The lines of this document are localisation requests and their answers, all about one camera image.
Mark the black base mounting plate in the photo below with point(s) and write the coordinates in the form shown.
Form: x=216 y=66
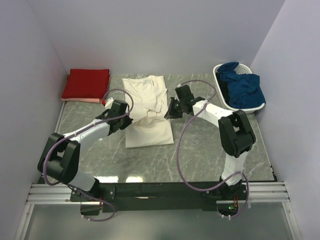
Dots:
x=142 y=196

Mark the white plastic laundry basket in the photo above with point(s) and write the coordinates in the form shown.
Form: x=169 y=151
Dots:
x=240 y=69

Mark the folded pink t shirt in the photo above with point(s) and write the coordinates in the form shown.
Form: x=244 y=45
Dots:
x=88 y=90

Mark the folded red t shirt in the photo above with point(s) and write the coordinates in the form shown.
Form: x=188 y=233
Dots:
x=88 y=73

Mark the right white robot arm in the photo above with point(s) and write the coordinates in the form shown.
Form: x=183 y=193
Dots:
x=236 y=134

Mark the crumpled blue t shirt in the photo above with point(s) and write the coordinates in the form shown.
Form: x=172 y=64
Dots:
x=239 y=87

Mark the cream white t shirt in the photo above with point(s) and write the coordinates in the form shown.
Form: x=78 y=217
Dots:
x=150 y=104

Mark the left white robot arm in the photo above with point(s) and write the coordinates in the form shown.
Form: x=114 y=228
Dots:
x=61 y=155

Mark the aluminium extrusion rail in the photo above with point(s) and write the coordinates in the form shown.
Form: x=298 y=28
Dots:
x=259 y=192

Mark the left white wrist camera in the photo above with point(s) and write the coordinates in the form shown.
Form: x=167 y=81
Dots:
x=107 y=103

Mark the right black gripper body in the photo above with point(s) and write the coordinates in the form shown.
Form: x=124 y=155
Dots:
x=182 y=103

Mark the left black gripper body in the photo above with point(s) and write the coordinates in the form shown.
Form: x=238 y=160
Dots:
x=125 y=121

